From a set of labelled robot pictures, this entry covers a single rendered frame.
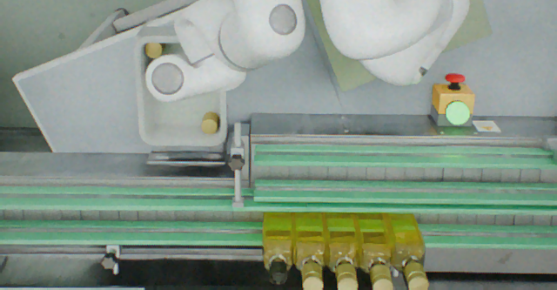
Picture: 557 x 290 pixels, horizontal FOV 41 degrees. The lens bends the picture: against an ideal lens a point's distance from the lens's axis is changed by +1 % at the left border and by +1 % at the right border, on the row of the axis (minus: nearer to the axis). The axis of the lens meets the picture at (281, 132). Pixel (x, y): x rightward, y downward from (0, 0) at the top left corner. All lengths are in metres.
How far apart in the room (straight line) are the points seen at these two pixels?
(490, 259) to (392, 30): 0.85
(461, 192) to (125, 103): 0.71
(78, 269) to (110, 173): 0.23
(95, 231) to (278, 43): 0.73
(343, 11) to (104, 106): 0.83
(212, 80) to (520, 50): 0.70
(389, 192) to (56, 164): 0.68
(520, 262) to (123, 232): 0.81
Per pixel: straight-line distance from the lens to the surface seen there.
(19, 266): 1.67
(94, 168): 1.54
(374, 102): 1.55
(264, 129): 1.45
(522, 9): 1.56
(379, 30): 0.85
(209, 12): 1.06
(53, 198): 1.48
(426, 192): 1.44
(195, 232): 1.47
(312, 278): 1.24
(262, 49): 0.90
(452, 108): 1.48
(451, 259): 1.59
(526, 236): 1.55
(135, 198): 1.45
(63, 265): 1.65
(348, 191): 1.42
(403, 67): 1.03
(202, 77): 1.14
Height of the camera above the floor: 2.20
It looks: 68 degrees down
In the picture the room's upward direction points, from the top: 179 degrees clockwise
